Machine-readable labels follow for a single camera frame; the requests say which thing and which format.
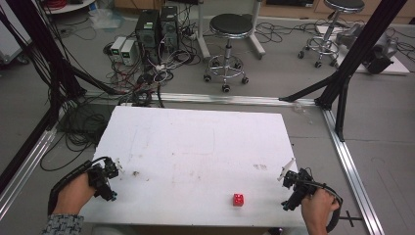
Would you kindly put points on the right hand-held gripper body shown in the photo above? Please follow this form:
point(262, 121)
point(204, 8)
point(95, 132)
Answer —
point(298, 187)

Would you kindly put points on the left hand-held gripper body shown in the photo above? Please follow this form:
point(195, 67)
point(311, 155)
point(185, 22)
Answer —
point(101, 182)

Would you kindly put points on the red cube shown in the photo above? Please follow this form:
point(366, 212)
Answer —
point(238, 199)

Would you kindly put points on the person's right hand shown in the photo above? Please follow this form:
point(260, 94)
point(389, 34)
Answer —
point(318, 209)

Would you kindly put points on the person's left hand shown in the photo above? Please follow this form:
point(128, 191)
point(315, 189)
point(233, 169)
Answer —
point(73, 196)

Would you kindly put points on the white power strip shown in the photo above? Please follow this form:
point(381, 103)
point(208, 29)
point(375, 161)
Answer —
point(160, 67)

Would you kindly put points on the white power supply unit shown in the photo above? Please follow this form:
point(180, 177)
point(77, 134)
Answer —
point(128, 52)
point(117, 47)

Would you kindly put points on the black computer tower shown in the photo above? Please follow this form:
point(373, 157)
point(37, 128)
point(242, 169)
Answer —
point(169, 26)
point(147, 31)

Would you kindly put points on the clear plastic bag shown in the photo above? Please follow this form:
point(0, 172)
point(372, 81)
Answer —
point(106, 18)

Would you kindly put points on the white floor board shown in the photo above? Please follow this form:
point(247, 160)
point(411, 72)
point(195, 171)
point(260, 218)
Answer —
point(399, 68)

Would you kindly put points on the grey machine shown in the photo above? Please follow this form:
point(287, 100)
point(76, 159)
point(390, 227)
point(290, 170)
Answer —
point(375, 45)

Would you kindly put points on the black round stool chrome base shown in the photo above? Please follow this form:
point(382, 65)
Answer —
point(231, 24)
point(342, 5)

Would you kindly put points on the round white table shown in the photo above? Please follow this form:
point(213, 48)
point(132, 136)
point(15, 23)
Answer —
point(70, 7)

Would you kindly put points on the white cabinet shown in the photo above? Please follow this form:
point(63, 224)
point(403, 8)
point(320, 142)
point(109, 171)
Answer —
point(9, 36)

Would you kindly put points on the aluminium floor rail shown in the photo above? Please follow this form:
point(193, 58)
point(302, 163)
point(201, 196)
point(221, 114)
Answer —
point(26, 166)
point(352, 169)
point(228, 99)

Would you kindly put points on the black metal frame post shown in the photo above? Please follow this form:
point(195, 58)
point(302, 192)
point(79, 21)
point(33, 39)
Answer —
point(45, 42)
point(362, 49)

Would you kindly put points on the white table leg frame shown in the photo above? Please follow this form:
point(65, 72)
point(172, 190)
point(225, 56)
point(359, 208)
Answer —
point(202, 36)

